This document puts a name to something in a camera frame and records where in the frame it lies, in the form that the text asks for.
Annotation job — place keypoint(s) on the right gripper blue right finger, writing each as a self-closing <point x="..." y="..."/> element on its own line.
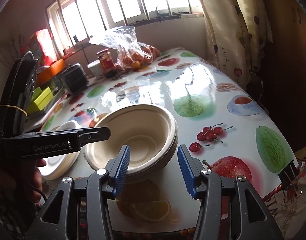
<point x="190" y="169"/>

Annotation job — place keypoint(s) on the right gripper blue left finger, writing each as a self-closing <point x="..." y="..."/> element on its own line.
<point x="117" y="169"/>

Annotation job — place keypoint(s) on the white paper plate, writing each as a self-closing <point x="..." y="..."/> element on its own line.
<point x="59" y="165"/>

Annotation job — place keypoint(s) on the stack of beige bowls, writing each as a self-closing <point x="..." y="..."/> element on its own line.
<point x="150" y="131"/>

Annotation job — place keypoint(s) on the person's left hand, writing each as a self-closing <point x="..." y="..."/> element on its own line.
<point x="22" y="179"/>

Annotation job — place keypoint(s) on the fruit print tablecloth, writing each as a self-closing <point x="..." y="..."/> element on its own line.
<point x="217" y="120"/>

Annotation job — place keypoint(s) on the yellow-green cardboard box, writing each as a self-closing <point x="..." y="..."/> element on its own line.
<point x="39" y="100"/>

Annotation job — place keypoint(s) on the zigzag patterned tray box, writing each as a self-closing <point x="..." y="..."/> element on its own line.
<point x="57" y="96"/>

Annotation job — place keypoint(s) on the orange box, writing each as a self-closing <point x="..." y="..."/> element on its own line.
<point x="50" y="72"/>

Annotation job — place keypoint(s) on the grey portable speaker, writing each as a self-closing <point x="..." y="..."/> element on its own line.
<point x="74" y="79"/>

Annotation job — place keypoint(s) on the black binder clip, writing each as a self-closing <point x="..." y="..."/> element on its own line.
<point x="289" y="176"/>

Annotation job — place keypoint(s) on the white cup container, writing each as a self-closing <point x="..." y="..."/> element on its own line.
<point x="96" y="69"/>

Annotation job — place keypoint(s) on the red lidded snack jar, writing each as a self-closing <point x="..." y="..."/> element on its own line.
<point x="107" y="63"/>

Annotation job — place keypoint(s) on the plastic bag of oranges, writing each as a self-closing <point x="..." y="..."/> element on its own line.
<point x="130" y="53"/>

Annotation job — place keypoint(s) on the patterned cream curtain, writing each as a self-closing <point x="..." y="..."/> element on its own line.
<point x="237" y="32"/>

